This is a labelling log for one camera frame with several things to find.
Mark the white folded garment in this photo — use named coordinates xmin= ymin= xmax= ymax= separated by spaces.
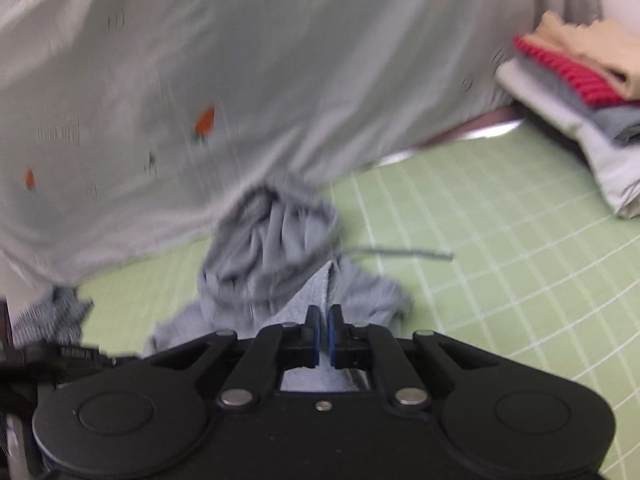
xmin=496 ymin=58 xmax=639 ymax=219

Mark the grey carrot print sheet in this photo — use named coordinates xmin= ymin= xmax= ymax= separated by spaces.
xmin=1 ymin=0 xmax=601 ymax=284

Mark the red folded garment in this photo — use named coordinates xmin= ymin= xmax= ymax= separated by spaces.
xmin=512 ymin=36 xmax=639 ymax=108

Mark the beige folded garment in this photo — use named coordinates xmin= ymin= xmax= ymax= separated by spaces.
xmin=514 ymin=11 xmax=639 ymax=102

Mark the grey folded garment in stack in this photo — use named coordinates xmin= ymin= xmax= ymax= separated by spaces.
xmin=516 ymin=55 xmax=640 ymax=146

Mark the green grid mat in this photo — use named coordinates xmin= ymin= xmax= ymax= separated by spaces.
xmin=74 ymin=121 xmax=640 ymax=480

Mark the grey zip hoodie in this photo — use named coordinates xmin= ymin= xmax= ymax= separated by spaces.
xmin=144 ymin=171 xmax=457 ymax=394

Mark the blue striped garment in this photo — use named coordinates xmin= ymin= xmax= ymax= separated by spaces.
xmin=12 ymin=286 xmax=93 ymax=348

